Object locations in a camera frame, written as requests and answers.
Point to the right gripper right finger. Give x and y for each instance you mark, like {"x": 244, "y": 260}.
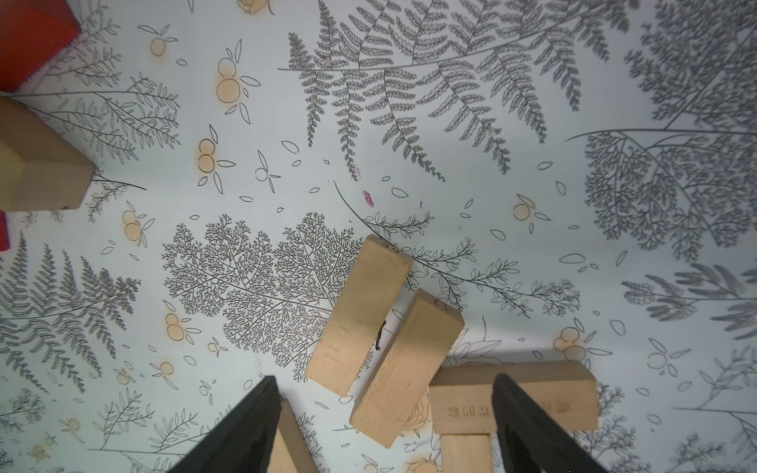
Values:
{"x": 530, "y": 441}

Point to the wooden block top horizontal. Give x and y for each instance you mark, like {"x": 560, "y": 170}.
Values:
{"x": 461, "y": 397}

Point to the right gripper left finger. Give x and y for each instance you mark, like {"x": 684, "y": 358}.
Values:
{"x": 243, "y": 441}

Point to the red block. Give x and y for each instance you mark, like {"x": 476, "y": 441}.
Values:
{"x": 32, "y": 32}
{"x": 4, "y": 233}

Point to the wooden block bottom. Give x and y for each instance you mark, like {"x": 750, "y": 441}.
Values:
{"x": 290, "y": 453}

